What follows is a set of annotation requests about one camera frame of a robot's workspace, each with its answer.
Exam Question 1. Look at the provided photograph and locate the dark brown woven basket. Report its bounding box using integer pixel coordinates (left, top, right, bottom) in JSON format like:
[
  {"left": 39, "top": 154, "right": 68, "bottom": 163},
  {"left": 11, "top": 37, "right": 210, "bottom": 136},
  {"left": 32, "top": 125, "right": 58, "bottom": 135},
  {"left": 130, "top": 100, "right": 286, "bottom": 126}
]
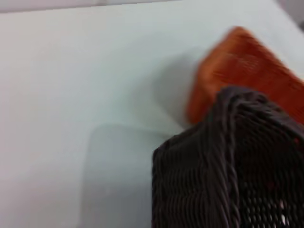
[{"left": 151, "top": 85, "right": 304, "bottom": 228}]

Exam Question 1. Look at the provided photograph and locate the orange woven basket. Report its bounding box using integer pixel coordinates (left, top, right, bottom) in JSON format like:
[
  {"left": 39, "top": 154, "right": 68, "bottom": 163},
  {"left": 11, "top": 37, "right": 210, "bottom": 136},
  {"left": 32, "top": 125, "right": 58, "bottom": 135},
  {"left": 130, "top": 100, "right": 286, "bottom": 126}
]
[{"left": 186, "top": 26, "right": 304, "bottom": 125}]

